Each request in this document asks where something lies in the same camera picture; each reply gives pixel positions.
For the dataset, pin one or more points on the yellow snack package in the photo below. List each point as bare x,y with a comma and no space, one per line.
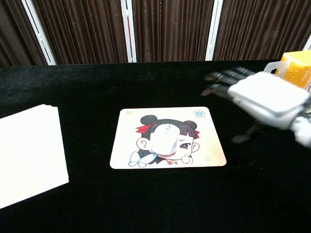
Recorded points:
297,65

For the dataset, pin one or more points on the white computer mouse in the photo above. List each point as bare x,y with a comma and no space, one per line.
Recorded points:
165,140

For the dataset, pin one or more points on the white paper notebook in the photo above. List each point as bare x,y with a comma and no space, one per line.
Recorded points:
29,155

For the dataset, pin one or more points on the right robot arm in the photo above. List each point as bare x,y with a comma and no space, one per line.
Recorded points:
303,126

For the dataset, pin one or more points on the black velvet tablecloth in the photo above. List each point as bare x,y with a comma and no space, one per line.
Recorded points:
155,199

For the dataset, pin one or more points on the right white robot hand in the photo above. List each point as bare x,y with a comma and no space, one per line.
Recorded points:
267,97

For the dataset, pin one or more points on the dark brown curtain panel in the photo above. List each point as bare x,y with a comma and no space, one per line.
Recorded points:
262,29
82,31
14,34
170,30

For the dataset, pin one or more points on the white screen frame post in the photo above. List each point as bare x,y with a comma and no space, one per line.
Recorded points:
128,31
39,34
308,43
213,31

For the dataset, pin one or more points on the cartoon girl mouse pad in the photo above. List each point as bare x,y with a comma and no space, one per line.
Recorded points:
206,145

